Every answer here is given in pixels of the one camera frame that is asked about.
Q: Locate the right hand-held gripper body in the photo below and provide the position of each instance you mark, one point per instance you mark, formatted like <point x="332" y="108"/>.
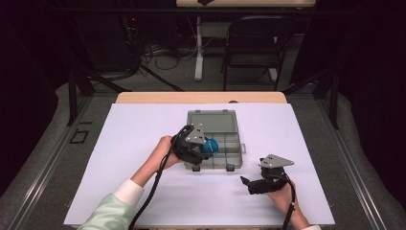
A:
<point x="274" y="175"/>

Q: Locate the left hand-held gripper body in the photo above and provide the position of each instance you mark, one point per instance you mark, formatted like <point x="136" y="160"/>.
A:
<point x="183" y="143"/>

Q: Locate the small shiny blue object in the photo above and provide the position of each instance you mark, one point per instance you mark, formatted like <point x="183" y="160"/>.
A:
<point x="212" y="147"/>

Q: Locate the grey plastic organizer box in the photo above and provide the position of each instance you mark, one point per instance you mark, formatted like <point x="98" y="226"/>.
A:
<point x="220" y="123"/>

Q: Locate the person's left hand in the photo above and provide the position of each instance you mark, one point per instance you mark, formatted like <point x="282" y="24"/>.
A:
<point x="162" y="153"/>

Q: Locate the person's right hand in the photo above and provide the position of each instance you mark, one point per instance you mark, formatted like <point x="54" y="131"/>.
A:
<point x="284" y="199"/>

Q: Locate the light wooden table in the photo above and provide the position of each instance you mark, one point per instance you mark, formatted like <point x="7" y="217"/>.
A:
<point x="191" y="97"/>

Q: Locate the white table sheet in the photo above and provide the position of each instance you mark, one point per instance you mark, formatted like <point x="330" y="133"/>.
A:
<point x="134" y="127"/>

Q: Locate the white-legged desk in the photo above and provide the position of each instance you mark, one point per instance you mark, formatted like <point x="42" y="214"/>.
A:
<point x="198" y="64"/>

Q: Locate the black metal stand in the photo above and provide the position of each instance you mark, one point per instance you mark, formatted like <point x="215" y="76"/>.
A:
<point x="72" y="96"/>
<point x="334" y="102"/>

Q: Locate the black folding chair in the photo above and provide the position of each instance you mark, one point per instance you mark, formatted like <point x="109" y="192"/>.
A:
<point x="252" y="60"/>

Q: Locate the dark equipment with red light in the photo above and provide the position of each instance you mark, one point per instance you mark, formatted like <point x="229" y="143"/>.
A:
<point x="132" y="32"/>

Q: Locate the black horizontal metal bar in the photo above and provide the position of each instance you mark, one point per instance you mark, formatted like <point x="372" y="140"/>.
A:
<point x="127" y="11"/>

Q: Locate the black object on desk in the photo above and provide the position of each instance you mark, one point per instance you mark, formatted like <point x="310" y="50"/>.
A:
<point x="206" y="2"/>

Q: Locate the grey metal floor rail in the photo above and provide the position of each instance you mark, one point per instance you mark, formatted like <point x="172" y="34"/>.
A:
<point x="351" y="169"/>
<point x="49" y="166"/>

